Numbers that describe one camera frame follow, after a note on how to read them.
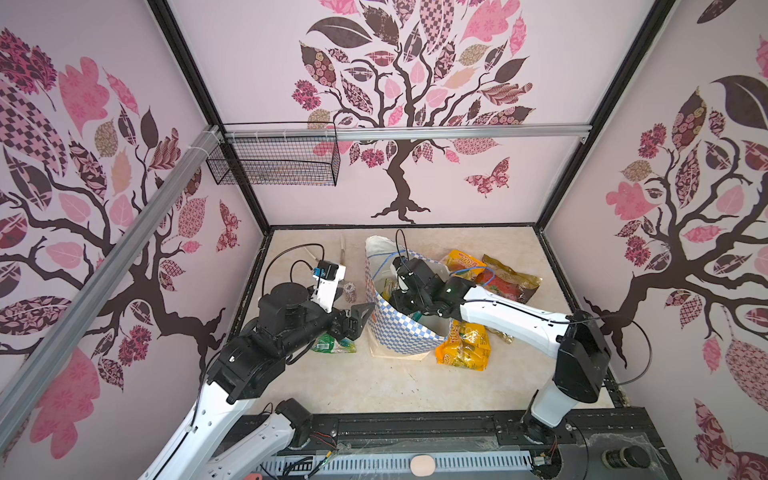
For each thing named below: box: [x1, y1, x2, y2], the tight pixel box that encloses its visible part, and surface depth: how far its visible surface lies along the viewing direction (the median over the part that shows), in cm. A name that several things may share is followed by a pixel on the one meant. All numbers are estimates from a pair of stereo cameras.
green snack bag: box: [311, 333, 357, 354], surface depth 87 cm
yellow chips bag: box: [435, 319, 492, 371], surface depth 84 cm
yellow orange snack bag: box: [446, 249, 488, 281], surface depth 102 cm
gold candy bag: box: [475, 254, 543, 304], surface depth 102 cm
